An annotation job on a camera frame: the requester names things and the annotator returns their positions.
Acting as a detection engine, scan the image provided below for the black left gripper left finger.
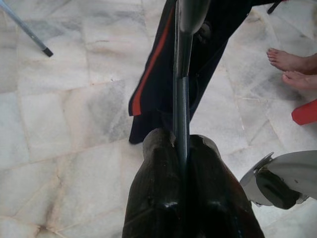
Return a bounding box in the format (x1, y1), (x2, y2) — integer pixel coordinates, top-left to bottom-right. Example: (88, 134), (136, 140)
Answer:
(121, 127), (185, 238)

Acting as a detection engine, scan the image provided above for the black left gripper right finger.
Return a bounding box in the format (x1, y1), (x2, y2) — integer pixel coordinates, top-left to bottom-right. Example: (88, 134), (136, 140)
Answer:
(184, 133), (265, 238)

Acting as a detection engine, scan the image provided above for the dark grey plastic hanger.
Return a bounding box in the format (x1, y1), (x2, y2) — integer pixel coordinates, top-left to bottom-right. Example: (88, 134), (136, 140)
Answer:
(172, 0), (211, 174)

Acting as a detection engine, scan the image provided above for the navy shirt orange trim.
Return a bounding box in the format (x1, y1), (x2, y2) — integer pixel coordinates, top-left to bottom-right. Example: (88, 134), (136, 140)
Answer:
(128, 0), (253, 144)

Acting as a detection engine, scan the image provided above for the grey robot left leg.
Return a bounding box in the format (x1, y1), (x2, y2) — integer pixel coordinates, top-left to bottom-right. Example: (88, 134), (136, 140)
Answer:
(239, 150), (317, 209)

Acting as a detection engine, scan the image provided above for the red plastic object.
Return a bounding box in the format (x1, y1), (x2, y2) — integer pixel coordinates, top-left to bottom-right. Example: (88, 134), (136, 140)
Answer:
(291, 98), (317, 126)

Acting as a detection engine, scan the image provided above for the bare person foot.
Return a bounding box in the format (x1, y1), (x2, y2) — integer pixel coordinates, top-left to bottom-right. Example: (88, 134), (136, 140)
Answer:
(266, 48), (317, 75)
(282, 70), (317, 91)

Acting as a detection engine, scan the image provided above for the silver metal clothes rack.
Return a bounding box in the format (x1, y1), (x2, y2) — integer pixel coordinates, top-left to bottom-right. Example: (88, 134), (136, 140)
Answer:
(0, 0), (54, 58)

